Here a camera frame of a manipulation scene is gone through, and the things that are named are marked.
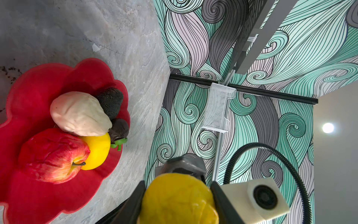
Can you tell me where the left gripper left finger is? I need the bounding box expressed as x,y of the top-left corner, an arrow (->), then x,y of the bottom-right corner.
96,181 -> 146,224

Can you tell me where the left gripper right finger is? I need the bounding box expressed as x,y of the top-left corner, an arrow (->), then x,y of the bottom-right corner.
210,181 -> 244,224

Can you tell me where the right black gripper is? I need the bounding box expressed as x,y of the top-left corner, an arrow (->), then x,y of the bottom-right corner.
154,155 -> 207,184

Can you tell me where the yellow bell pepper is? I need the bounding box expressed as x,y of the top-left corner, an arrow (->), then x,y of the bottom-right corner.
138,173 -> 219,224

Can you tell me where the yellow lemon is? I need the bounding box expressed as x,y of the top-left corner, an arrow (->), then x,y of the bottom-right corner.
80,133 -> 111,170

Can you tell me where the dark mangosteen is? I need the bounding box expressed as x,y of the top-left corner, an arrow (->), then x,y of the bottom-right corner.
108,119 -> 129,151

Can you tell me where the red apple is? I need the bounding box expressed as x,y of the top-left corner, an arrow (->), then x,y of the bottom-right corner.
18,128 -> 90,184

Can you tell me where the dark avocado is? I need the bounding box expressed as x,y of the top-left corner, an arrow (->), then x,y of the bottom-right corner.
95,87 -> 124,120

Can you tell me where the pale cream pear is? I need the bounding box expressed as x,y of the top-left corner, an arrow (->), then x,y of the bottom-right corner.
50,91 -> 112,136

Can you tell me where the red flower-shaped fruit bowl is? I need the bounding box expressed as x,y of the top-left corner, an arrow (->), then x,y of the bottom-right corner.
1,58 -> 131,224

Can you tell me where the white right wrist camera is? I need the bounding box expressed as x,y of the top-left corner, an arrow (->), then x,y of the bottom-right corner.
221,177 -> 290,224

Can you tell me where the clear plastic wall holder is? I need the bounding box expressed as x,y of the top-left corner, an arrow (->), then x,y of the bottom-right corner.
202,83 -> 236,133

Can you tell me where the aluminium wall rail right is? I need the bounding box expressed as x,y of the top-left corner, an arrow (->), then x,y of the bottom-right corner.
212,70 -> 235,182

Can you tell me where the aluminium wall rail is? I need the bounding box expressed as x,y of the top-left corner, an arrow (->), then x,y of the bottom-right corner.
235,1 -> 297,74
212,70 -> 235,182

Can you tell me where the aluminium wall rail back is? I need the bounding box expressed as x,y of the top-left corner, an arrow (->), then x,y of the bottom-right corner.
235,1 -> 297,74

